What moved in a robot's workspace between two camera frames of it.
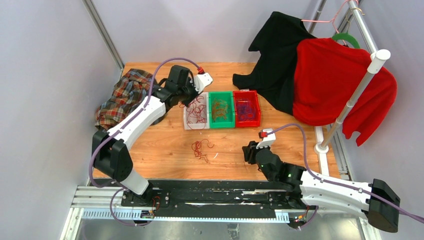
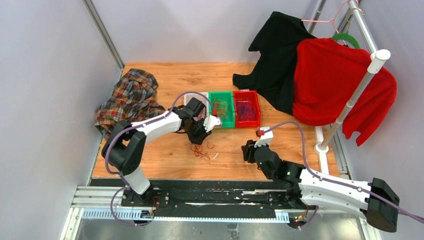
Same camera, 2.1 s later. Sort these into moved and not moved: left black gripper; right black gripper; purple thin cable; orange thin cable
Moved: left black gripper
Not moved: right black gripper; purple thin cable; orange thin cable
